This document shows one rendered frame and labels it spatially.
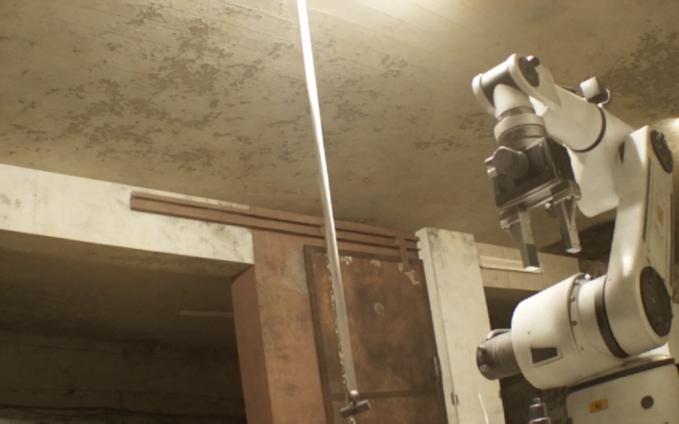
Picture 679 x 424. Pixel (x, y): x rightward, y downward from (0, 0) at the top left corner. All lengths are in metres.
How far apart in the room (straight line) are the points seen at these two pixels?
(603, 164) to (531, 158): 0.63
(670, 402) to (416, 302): 4.71
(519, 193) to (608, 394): 0.64
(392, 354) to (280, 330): 1.12
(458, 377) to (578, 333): 4.61
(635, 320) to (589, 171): 0.85
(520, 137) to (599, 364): 0.69
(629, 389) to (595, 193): 0.91
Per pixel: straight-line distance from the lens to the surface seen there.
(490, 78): 2.09
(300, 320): 5.61
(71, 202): 5.00
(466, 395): 6.50
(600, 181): 2.53
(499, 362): 2.15
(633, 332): 1.86
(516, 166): 1.87
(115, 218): 5.08
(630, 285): 1.85
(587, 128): 2.39
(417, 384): 6.21
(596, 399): 1.96
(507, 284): 7.72
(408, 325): 6.31
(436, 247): 6.73
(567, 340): 1.90
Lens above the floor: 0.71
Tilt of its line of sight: 22 degrees up
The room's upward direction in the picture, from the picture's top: 8 degrees counter-clockwise
